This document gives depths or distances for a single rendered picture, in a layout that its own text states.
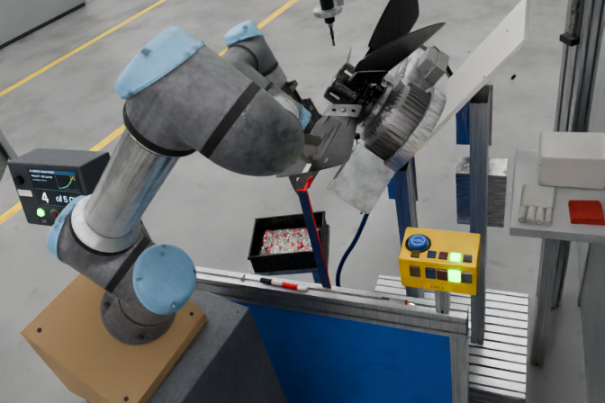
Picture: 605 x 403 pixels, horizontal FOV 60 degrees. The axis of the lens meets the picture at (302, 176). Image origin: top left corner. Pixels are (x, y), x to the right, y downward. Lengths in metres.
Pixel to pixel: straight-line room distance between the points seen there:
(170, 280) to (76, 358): 0.27
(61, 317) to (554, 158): 1.26
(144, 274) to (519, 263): 1.95
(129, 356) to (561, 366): 1.64
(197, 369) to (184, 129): 0.63
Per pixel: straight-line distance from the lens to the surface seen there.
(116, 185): 0.81
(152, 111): 0.67
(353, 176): 1.46
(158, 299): 0.95
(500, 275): 2.54
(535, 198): 1.57
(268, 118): 0.65
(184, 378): 1.17
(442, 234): 1.19
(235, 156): 0.65
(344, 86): 1.45
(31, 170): 1.55
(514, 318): 2.30
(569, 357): 2.32
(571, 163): 1.59
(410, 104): 1.44
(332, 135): 1.34
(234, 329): 1.20
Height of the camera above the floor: 1.91
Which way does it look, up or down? 37 degrees down
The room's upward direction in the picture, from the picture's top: 14 degrees counter-clockwise
